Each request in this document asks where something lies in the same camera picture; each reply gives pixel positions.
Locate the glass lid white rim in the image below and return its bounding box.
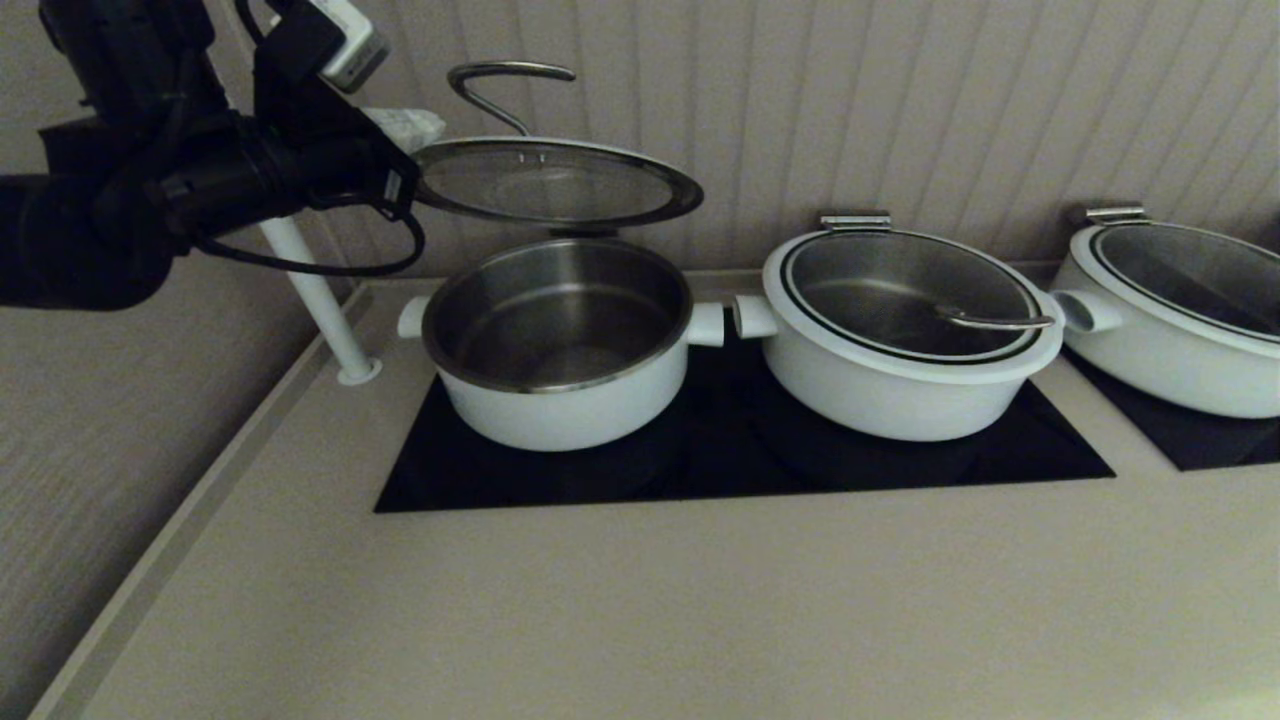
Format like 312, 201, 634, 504
762, 229, 1065, 386
410, 62, 705, 230
1068, 222, 1280, 359

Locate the white pot steel interior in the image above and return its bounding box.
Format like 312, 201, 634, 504
398, 228, 726, 453
733, 215, 1066, 443
1050, 205, 1280, 419

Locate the white support pole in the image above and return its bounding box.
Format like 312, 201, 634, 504
200, 50, 384, 387

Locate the large black glass cooktop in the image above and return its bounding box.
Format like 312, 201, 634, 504
375, 345, 1116, 514

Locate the small black glass cooktop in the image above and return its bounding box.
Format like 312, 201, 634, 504
1062, 348, 1280, 472

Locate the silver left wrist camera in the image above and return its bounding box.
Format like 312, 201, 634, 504
300, 0, 391, 94

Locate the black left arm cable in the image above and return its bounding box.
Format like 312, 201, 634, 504
190, 0, 428, 278

